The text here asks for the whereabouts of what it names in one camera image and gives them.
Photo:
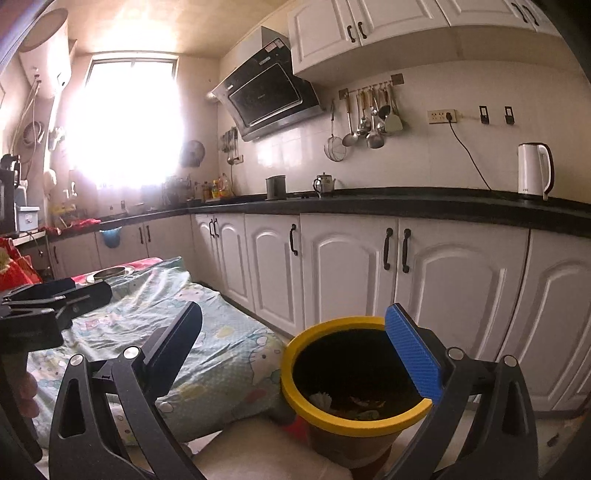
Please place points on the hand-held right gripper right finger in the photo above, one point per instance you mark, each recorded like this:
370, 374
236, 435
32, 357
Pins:
413, 355

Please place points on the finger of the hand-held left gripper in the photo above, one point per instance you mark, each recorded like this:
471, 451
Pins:
87, 300
44, 288

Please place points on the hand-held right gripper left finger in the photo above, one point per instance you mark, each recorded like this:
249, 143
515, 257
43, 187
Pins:
173, 341

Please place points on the yellow rimmed trash bin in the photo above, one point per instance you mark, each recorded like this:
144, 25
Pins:
351, 424

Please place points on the person's left hand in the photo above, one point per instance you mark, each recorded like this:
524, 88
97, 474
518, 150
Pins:
29, 394

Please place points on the metal bowl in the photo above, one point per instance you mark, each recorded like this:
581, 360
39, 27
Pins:
110, 273

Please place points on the red floral cloth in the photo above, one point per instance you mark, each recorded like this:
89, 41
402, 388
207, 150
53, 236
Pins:
14, 267

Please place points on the cartoon printed blue blanket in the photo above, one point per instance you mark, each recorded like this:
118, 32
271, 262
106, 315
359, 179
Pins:
221, 350

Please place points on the pink blanket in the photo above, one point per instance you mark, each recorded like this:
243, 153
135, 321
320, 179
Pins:
143, 264

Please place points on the blue hanging pouch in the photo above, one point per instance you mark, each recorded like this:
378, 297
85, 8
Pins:
111, 237

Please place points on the white plastic box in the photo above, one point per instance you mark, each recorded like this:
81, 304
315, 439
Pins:
27, 217

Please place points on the black appliance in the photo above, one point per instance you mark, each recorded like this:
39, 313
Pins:
8, 198

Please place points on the white base cabinet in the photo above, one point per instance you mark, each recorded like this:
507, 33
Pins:
341, 267

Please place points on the black kitchen countertop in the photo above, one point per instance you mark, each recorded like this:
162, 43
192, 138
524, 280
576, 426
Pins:
392, 202

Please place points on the window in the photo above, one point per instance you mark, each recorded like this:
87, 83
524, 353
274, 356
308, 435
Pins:
124, 120

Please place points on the dark metal pot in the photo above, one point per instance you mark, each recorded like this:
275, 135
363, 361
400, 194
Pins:
275, 188

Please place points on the metal teapot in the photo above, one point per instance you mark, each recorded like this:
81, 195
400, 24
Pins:
325, 185

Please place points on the hanging small kitchen tools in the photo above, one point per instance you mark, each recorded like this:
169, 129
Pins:
230, 145

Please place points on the white electric kettle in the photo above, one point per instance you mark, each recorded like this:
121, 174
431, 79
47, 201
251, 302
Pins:
531, 170

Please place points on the large metal ladle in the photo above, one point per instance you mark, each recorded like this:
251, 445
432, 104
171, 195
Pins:
375, 139

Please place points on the pale green spatula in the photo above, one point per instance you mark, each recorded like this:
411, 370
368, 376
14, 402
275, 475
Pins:
393, 123

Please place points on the white water heater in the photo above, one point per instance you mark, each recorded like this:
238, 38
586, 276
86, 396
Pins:
46, 55

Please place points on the metal slotted spoon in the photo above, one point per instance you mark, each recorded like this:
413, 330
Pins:
363, 124

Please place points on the black spoon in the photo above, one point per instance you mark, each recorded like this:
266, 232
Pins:
385, 110

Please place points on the black range hood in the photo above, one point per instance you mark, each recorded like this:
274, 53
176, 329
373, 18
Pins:
263, 94

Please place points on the wall fan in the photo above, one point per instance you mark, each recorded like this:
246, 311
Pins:
193, 153

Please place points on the wall power outlet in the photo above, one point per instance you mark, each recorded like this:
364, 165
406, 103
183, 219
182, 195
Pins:
439, 116

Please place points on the black wall hook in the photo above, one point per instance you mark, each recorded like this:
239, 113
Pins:
483, 115
509, 115

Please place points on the utensil hanging rail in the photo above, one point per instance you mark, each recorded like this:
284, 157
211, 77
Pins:
364, 90

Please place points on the white wall cabinet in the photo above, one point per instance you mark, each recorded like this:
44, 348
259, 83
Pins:
397, 23

